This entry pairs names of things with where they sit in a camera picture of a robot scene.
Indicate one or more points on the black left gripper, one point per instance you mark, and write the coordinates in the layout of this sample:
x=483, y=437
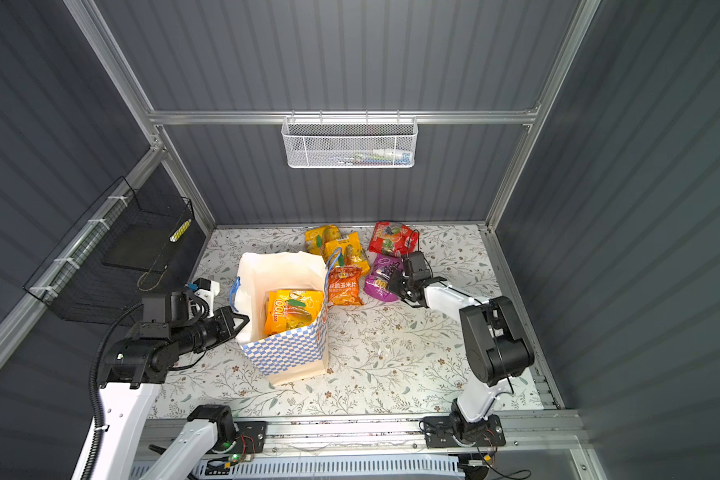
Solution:
x=228, y=330

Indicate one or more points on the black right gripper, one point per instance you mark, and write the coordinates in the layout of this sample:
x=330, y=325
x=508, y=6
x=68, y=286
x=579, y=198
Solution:
x=394, y=285

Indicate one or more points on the purple grape gummy bag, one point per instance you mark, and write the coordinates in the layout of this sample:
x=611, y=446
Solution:
x=376, y=284

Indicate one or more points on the red fruit gummy bag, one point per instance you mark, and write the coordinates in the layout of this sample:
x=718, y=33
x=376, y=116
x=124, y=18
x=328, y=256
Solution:
x=393, y=239

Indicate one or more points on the yellow mango gummy bag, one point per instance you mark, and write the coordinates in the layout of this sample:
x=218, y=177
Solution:
x=291, y=309

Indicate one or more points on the white blue checkered paper bag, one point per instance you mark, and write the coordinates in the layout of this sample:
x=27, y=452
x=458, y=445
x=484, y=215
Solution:
x=295, y=354

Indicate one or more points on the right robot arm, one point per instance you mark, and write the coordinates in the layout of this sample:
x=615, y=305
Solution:
x=496, y=348

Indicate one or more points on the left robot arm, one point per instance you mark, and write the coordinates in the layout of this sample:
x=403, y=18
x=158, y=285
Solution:
x=127, y=376

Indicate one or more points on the yellow gummy bag near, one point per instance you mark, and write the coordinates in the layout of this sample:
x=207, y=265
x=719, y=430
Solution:
x=347, y=251

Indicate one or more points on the orange chips bag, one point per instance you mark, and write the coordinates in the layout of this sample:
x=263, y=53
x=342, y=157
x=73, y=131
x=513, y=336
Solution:
x=344, y=288

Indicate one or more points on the yellow gummy bag far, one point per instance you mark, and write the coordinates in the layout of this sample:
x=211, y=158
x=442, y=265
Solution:
x=317, y=238

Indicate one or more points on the yellow green marker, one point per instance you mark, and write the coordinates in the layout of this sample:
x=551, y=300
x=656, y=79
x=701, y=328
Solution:
x=180, y=231

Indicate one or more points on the white vented cover strip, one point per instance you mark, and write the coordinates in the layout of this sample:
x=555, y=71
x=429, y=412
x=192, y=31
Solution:
x=401, y=466

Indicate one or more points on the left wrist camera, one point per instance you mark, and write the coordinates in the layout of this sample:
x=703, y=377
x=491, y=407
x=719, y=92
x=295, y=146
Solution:
x=193, y=303

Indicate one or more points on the black wire basket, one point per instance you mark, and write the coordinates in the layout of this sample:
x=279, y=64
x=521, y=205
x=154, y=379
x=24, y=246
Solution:
x=121, y=254

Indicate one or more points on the white wire mesh basket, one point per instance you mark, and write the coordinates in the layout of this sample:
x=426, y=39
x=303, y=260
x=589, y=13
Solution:
x=365, y=142

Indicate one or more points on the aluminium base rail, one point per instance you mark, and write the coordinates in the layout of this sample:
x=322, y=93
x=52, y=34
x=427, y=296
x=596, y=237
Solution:
x=402, y=433

